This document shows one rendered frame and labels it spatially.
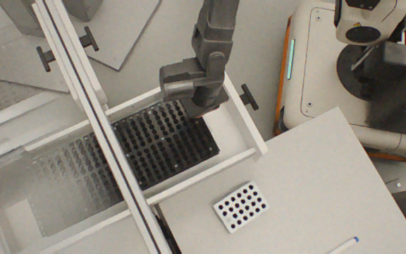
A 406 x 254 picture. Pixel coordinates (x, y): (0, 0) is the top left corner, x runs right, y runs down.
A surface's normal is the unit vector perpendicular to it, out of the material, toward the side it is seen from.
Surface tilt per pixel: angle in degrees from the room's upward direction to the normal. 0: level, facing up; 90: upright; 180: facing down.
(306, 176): 0
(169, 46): 0
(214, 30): 58
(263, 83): 0
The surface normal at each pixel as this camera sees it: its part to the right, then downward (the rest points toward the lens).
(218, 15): 0.26, 0.52
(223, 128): 0.04, -0.25
